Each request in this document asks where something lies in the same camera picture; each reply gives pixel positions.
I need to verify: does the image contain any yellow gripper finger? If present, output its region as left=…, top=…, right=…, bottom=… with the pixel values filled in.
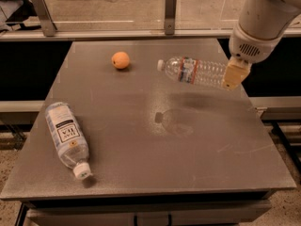
left=222, top=56, right=251, bottom=90

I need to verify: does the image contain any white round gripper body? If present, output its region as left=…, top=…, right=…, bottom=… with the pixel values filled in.
left=229, top=24, right=280, bottom=64

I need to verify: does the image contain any clear ribbed water bottle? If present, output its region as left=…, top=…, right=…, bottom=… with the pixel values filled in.
left=157, top=56, right=226, bottom=89

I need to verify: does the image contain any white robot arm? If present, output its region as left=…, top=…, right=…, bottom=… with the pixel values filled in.
left=222, top=0, right=301, bottom=89

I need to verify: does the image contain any white labelled tea bottle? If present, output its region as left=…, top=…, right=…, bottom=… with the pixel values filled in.
left=45, top=102, right=92, bottom=180

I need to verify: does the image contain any orange fruit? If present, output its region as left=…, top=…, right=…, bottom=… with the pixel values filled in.
left=111, top=52, right=130, bottom=70

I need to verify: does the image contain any dark cabinet under table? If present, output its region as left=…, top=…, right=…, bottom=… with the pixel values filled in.
left=14, top=191, right=271, bottom=226

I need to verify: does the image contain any clear acrylic barrier panel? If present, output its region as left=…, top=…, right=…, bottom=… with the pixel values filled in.
left=0, top=0, right=301, bottom=33

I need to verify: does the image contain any metal rail behind table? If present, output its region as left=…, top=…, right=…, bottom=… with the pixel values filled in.
left=0, top=27, right=301, bottom=42

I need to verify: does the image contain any middle metal bracket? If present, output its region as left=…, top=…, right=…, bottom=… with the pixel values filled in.
left=164, top=0, right=177, bottom=36

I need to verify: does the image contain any metal bracket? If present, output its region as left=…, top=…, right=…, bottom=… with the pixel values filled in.
left=31, top=0, right=56, bottom=37
left=164, top=0, right=177, bottom=36

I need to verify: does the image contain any left metal bracket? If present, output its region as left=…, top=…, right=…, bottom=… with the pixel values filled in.
left=31, top=0, right=56, bottom=37

